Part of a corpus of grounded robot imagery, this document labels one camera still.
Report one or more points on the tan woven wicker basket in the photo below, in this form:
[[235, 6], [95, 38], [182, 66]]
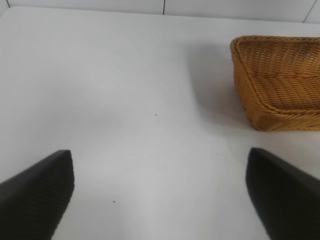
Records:
[[275, 100]]

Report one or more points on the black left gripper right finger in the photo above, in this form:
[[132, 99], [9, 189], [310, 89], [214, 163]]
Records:
[[287, 200]]

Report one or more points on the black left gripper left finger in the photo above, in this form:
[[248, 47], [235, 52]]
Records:
[[32, 200]]

